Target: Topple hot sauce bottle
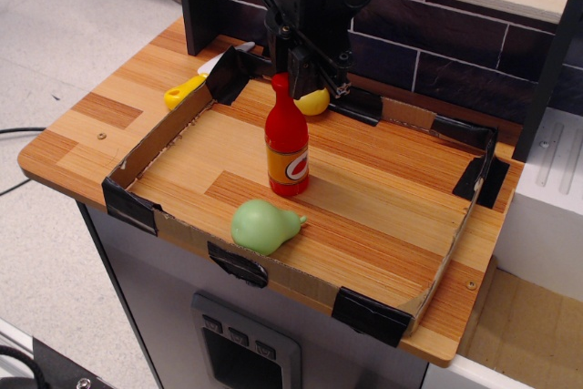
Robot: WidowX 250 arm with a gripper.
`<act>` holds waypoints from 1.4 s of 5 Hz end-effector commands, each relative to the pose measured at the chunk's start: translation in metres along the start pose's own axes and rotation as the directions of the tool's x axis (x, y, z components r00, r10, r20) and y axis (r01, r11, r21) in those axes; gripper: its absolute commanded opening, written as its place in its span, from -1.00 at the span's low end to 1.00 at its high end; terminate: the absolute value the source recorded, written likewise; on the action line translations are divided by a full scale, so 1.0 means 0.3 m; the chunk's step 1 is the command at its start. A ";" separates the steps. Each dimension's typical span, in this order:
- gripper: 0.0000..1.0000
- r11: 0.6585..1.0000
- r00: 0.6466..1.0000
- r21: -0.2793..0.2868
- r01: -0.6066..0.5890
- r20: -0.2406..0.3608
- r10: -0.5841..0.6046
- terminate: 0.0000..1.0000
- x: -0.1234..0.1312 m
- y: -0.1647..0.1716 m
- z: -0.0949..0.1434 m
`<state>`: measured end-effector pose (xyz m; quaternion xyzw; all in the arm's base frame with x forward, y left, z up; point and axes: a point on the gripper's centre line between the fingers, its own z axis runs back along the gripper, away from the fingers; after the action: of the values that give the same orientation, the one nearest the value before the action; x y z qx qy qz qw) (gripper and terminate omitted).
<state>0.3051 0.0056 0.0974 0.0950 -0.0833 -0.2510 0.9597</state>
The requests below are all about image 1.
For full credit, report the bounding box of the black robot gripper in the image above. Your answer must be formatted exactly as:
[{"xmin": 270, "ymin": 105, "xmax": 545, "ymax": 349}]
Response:
[{"xmin": 262, "ymin": 0, "xmax": 372, "ymax": 98}]

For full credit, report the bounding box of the red hot sauce bottle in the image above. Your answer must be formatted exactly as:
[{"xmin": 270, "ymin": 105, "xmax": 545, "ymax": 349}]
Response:
[{"xmin": 264, "ymin": 73, "xmax": 309, "ymax": 197}]

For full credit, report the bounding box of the cardboard fence with black tape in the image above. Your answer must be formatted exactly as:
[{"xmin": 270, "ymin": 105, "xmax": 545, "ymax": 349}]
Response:
[{"xmin": 102, "ymin": 49, "xmax": 507, "ymax": 359}]

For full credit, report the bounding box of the yellow toy potato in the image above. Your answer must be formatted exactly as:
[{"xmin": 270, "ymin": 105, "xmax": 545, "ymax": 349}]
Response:
[{"xmin": 294, "ymin": 88, "xmax": 330, "ymax": 116}]

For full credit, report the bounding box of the green toy pear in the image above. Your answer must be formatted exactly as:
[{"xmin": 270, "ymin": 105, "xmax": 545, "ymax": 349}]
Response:
[{"xmin": 230, "ymin": 200, "xmax": 307, "ymax": 256}]

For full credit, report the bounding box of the black equipment bottom left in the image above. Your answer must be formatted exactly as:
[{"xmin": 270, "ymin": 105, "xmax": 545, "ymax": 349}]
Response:
[{"xmin": 1, "ymin": 339, "xmax": 112, "ymax": 388}]

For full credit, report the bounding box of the yellow handled toy knife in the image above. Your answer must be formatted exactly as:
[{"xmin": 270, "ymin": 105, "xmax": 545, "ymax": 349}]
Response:
[{"xmin": 163, "ymin": 41, "xmax": 257, "ymax": 111}]

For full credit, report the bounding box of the black cable on floor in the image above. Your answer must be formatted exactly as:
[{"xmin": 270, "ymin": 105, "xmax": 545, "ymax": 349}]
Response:
[{"xmin": 0, "ymin": 127, "xmax": 47, "ymax": 197}]

